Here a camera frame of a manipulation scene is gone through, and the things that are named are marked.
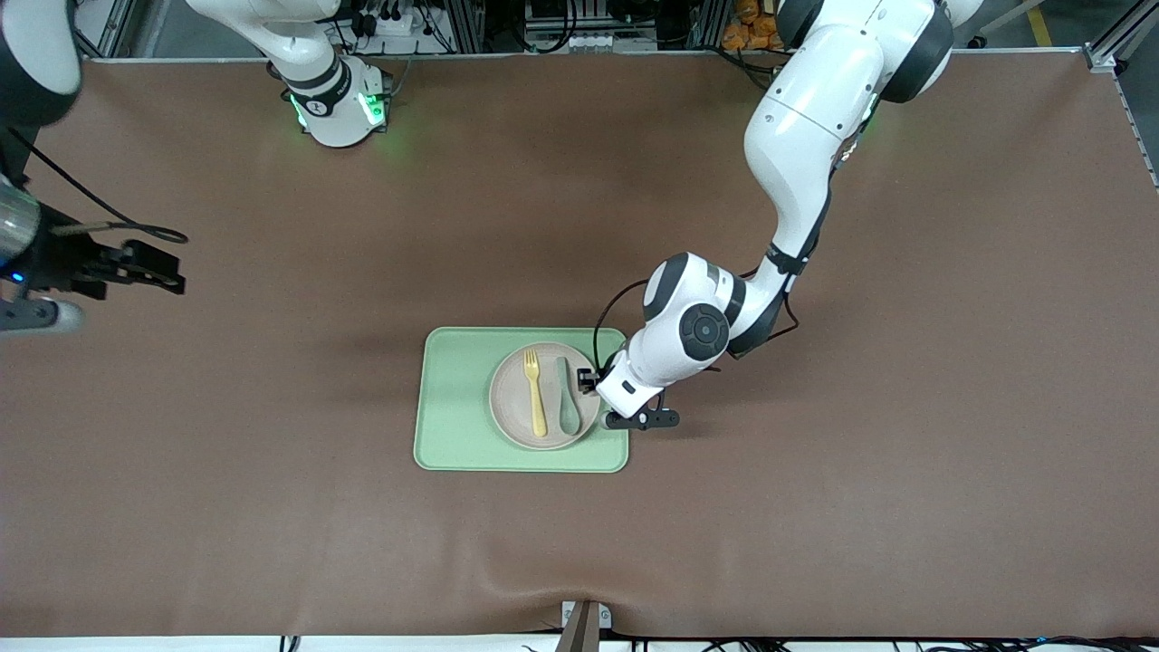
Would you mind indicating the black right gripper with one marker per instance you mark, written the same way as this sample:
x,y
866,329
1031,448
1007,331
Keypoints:
x,y
62,263

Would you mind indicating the yellow plastic fork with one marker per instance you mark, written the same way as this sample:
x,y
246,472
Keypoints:
x,y
539,407

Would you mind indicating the round beige plate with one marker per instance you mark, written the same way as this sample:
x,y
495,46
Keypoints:
x,y
516,398

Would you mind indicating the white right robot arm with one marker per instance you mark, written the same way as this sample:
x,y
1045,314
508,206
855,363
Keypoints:
x,y
326,100

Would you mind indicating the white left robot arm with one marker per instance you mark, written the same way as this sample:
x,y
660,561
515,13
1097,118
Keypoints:
x,y
797,136

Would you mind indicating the green plastic spoon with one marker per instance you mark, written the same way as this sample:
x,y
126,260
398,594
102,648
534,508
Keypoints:
x,y
569,418

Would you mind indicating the light green rectangular tray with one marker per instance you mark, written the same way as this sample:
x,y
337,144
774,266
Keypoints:
x,y
453,407

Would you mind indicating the brown table cover mat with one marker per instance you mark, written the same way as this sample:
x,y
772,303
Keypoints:
x,y
815,507

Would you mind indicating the white connector block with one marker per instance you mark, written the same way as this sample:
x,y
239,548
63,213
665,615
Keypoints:
x,y
575,42

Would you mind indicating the white power strip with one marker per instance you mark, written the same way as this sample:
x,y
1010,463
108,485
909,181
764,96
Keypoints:
x,y
398,25

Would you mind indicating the orange packaged items pile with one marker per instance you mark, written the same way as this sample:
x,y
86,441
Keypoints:
x,y
747,32

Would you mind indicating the metal table clamp bracket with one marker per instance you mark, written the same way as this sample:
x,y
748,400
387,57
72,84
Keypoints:
x,y
584,625

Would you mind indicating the aluminium frame post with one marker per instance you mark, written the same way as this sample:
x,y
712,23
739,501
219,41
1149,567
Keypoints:
x,y
1118,36
109,27

